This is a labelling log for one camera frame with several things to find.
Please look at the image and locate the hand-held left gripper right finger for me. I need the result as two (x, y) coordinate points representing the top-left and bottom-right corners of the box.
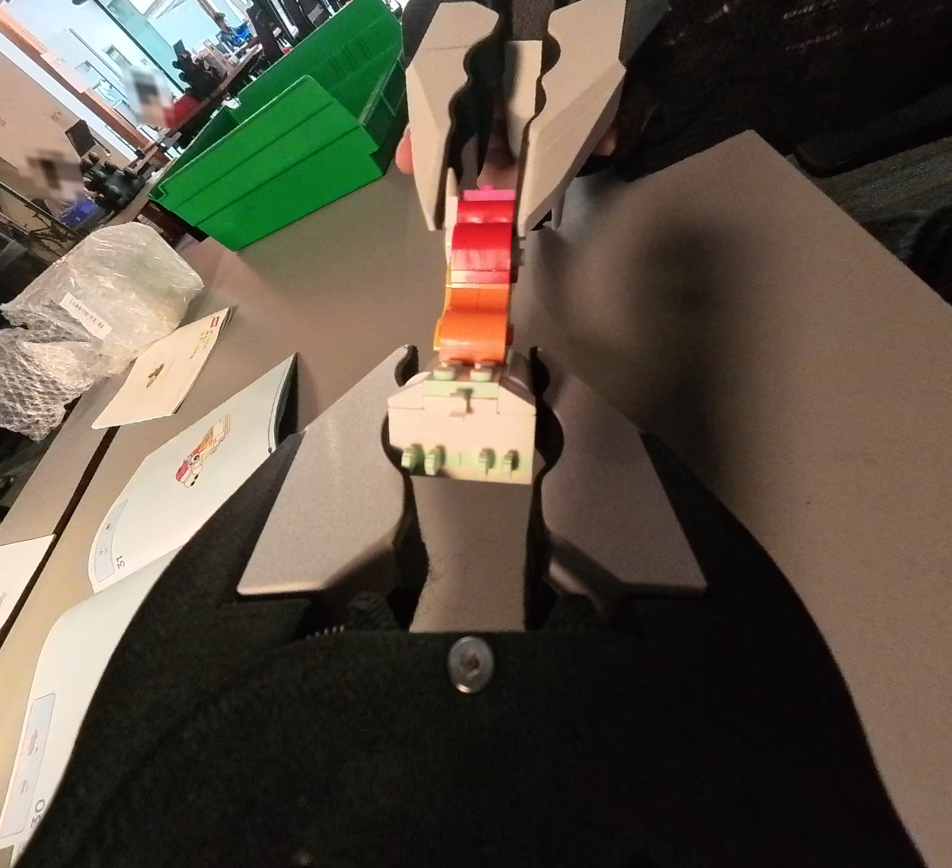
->
(524, 345), (709, 631)

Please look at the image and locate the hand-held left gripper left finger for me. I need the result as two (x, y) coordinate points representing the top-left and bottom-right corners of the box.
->
(237, 345), (428, 627)

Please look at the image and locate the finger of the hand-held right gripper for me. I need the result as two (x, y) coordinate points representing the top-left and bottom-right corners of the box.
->
(404, 0), (501, 234)
(515, 0), (631, 237)

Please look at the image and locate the white orange red lego model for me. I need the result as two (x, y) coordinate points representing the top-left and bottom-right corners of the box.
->
(387, 187), (538, 486)

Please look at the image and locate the person's right hand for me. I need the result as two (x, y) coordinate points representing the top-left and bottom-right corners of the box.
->
(396, 126), (622, 191)

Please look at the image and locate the green plastic bin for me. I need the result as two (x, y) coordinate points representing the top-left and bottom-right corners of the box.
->
(147, 74), (389, 253)
(237, 0), (409, 177)

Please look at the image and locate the open pale blue instruction booklet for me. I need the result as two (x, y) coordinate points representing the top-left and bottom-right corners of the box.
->
(0, 353), (300, 868)

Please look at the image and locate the closed instruction booklet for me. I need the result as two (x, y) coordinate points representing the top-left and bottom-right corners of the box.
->
(91, 305), (234, 432)

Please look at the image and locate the clear bubble wrap bundle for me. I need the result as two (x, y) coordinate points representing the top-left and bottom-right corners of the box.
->
(0, 223), (205, 444)

